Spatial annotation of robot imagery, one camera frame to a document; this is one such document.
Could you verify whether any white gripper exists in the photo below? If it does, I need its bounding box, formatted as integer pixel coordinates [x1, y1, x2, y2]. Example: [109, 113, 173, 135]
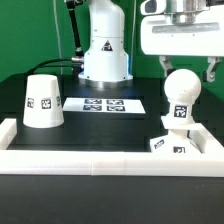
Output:
[140, 16, 224, 82]

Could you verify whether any white lamp bulb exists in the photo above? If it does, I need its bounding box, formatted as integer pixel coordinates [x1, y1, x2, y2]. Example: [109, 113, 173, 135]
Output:
[164, 69, 201, 124]

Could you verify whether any white lamp base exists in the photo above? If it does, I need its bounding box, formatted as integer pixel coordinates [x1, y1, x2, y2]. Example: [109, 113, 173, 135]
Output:
[149, 114, 204, 154]

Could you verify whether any white lamp shade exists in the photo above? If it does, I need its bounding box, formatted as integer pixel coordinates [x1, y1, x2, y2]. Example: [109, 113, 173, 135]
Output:
[23, 74, 64, 128]

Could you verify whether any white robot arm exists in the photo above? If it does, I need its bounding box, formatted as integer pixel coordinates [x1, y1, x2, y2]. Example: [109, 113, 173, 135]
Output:
[80, 0, 224, 83]

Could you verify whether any white U-shaped fence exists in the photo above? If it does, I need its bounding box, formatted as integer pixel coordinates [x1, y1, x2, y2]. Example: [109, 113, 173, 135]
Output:
[0, 118, 224, 177]

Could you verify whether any white marker sheet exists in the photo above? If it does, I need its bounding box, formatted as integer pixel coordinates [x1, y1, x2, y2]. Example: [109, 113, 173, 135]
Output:
[63, 98, 145, 114]

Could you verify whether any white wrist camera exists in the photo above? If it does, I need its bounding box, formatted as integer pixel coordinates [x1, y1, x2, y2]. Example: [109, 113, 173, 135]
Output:
[140, 0, 166, 15]

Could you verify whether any black cable bundle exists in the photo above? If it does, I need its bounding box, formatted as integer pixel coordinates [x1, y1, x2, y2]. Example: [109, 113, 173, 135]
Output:
[31, 57, 85, 75]

